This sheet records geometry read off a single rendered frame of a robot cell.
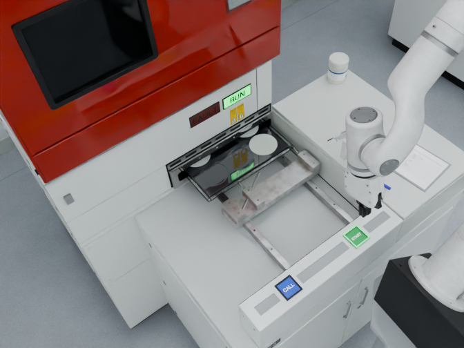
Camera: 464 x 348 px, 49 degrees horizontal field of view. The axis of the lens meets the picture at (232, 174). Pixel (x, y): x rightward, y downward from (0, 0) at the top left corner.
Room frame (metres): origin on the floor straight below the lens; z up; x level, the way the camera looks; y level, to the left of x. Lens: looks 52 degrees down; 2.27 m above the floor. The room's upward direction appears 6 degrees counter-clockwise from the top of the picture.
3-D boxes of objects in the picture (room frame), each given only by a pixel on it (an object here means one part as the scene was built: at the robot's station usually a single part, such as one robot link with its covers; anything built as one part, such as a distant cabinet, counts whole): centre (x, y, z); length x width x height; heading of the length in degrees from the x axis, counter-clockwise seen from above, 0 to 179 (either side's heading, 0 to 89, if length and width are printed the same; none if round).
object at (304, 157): (1.08, -0.27, 0.89); 0.08 x 0.03 x 0.03; 32
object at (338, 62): (1.41, -0.43, 1.01); 0.07 x 0.07 x 0.10
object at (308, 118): (1.13, -0.48, 0.89); 0.62 x 0.35 x 0.14; 32
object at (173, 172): (1.18, 0.02, 0.89); 0.44 x 0.02 x 0.10; 122
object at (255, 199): (0.95, -0.06, 0.89); 0.08 x 0.03 x 0.03; 32
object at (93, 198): (1.09, 0.18, 1.02); 0.82 x 0.03 x 0.40; 122
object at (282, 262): (0.89, -0.03, 0.84); 0.50 x 0.02 x 0.03; 32
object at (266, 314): (0.66, -0.24, 0.89); 0.55 x 0.09 x 0.14; 122
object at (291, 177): (0.99, -0.13, 0.87); 0.36 x 0.08 x 0.03; 122
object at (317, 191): (1.03, -0.26, 0.84); 0.50 x 0.02 x 0.03; 32
